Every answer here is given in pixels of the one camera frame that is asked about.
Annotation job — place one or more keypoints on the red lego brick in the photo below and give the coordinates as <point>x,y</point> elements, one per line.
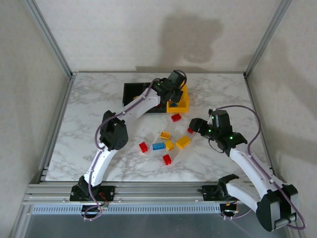
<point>143,147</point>
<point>167,159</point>
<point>190,130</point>
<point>176,117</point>

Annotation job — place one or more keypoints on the orange yellow lego brick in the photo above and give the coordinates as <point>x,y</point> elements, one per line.
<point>165,135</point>

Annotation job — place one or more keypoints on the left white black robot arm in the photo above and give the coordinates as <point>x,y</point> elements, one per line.
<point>99,163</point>

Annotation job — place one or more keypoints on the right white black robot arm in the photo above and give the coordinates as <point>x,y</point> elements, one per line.
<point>245,161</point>

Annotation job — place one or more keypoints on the blue lego brick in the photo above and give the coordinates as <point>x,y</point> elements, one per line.
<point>173,105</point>
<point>158,146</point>

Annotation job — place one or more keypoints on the yellow plastic bin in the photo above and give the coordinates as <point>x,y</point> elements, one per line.
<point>184,105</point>

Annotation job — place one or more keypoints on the base wiring with small board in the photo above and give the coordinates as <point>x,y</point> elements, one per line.
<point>101,195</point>
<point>234,211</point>

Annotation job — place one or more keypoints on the aluminium side rail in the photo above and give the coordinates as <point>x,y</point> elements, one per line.
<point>56,129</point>
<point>253,99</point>

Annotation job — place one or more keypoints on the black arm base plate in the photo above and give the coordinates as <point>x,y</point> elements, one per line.
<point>209,192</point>
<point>109,192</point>

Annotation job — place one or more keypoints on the wide aluminium base rail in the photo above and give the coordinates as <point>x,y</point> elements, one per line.
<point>158,192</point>

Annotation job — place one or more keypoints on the aluminium frame post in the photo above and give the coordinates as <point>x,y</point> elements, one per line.
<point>49,37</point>
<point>267,37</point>

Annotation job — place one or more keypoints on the aluminium frame leg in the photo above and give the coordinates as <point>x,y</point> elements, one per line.
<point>19,223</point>
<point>297,235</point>

